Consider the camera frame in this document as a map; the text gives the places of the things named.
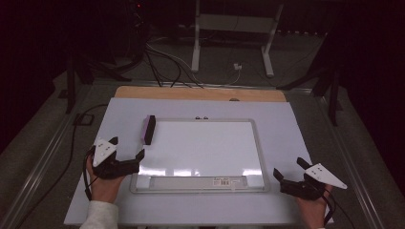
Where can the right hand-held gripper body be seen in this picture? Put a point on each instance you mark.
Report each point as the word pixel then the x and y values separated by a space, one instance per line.
pixel 309 188

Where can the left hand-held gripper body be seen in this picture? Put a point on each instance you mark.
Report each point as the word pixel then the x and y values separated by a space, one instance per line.
pixel 105 165

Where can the black and purple whiteboard eraser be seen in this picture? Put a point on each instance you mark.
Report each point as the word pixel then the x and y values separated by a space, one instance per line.
pixel 149 129

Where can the silver framed whiteboard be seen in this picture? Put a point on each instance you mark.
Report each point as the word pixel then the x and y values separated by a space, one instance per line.
pixel 203 149

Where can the person's right hand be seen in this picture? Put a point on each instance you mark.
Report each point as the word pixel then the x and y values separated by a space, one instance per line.
pixel 313 213

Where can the person's left hand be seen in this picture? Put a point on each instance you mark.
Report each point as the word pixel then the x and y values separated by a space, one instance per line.
pixel 106 191

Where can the black square floor plate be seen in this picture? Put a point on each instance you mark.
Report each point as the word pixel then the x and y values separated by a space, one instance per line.
pixel 83 119

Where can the large white sheet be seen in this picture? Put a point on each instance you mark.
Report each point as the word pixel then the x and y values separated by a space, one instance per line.
pixel 178 108

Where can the black tripod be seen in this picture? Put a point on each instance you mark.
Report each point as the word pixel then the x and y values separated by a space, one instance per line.
pixel 332 95
pixel 70 86

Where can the dark equipment with red light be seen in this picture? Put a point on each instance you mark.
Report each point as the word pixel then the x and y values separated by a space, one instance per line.
pixel 137 28

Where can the grey metal stand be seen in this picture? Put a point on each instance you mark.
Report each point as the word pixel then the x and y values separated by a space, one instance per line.
pixel 196 47

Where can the metal floor rail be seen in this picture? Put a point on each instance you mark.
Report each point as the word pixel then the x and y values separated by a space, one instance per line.
pixel 347 165
pixel 44 152

